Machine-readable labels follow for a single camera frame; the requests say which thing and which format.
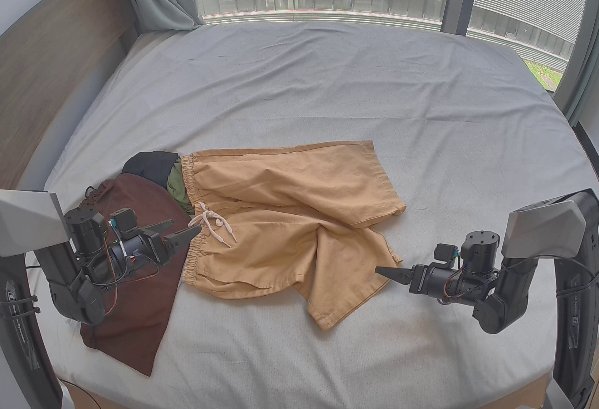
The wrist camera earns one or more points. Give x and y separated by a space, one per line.
443 252
124 220

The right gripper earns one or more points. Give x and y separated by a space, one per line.
430 280

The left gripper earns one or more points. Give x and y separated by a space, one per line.
145 250

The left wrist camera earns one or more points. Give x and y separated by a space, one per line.
124 220

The black garment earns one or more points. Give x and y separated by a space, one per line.
147 166

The green garment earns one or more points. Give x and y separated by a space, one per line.
178 191

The brown garment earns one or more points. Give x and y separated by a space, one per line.
135 327

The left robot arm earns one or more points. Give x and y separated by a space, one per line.
70 294

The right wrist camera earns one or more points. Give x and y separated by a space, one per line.
443 252

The tan shorts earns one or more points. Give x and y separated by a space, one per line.
280 210

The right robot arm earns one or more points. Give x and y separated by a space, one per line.
538 229

